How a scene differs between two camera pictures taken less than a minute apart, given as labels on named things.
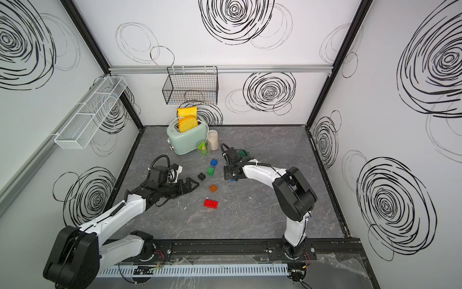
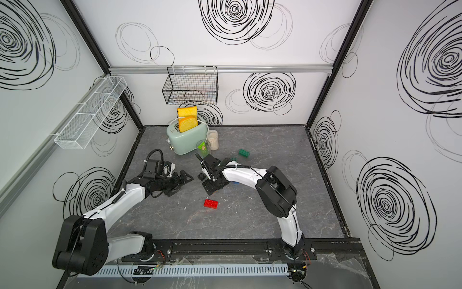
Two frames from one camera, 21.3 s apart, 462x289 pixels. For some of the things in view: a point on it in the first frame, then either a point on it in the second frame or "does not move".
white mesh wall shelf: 90,112 does not move
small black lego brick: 201,176 does not move
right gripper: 227,173 -> 209,187
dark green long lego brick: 243,153 does not move
